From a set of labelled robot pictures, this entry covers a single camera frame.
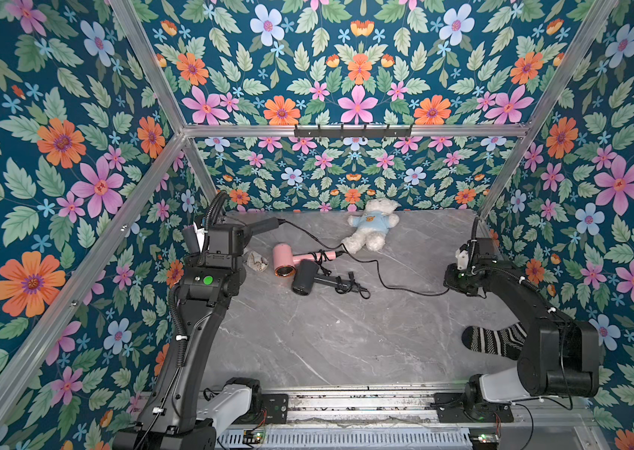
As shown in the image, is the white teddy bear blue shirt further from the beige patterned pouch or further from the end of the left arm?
the end of the left arm

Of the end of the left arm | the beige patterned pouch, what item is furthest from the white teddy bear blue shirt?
the end of the left arm

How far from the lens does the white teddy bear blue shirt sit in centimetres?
99
